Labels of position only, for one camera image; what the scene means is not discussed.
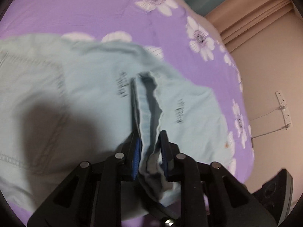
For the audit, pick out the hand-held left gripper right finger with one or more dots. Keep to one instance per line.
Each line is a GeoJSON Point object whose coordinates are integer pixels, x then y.
{"type": "Point", "coordinates": [165, 156]}

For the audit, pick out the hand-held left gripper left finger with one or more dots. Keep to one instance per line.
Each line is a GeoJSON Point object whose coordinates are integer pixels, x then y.
{"type": "Point", "coordinates": [137, 160]}

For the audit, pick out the light blue strawberry pants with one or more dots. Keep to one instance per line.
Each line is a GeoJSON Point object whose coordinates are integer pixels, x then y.
{"type": "Point", "coordinates": [82, 99]}

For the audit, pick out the white power strip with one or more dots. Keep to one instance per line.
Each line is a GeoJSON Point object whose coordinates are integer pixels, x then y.
{"type": "Point", "coordinates": [284, 110]}

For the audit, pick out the purple floral blanket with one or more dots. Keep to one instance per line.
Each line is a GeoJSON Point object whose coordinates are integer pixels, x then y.
{"type": "Point", "coordinates": [94, 11]}

